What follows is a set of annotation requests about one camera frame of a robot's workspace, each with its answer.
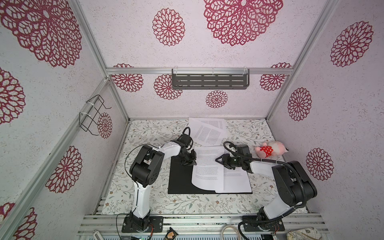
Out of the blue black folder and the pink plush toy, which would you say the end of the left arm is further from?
the pink plush toy

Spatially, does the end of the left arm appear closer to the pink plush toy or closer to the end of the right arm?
the end of the right arm

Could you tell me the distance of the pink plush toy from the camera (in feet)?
3.15
